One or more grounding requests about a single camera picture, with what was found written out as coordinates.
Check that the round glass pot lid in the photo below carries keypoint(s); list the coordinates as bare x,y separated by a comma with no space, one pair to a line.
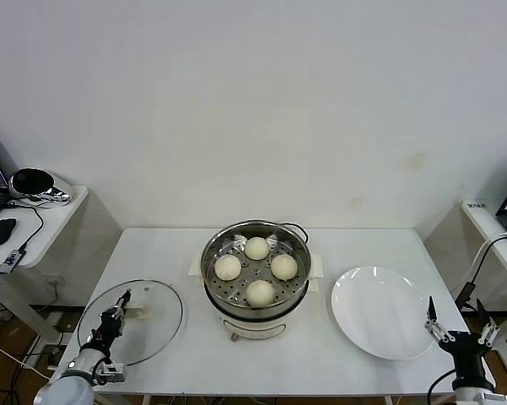
160,320

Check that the black table foot bar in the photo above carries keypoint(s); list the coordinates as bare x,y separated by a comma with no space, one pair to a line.
504,313

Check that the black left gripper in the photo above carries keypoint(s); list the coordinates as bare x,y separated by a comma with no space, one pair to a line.
107,329

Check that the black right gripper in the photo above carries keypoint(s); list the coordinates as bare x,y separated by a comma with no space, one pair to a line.
464,350

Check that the round white plate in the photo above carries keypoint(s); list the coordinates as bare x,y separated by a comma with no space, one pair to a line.
384,312

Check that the small printed label sticker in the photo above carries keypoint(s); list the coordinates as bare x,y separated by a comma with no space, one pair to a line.
477,206

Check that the white steamed baozi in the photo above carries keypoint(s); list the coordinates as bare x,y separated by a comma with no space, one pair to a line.
260,293
256,248
284,267
228,267

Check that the perforated steel steamer basket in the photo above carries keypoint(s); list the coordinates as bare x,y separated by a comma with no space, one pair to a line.
303,261

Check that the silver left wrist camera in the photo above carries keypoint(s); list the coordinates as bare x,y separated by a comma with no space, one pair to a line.
109,373

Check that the cream electric cooker pot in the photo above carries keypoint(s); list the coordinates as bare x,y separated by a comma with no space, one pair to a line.
257,327

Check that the small grey usb hub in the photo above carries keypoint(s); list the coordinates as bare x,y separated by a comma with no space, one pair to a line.
10,261

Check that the black computer mouse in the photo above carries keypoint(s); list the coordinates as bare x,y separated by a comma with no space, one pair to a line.
0,231

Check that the shiny chrome rounded device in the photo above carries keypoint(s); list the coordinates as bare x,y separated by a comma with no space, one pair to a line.
55,190

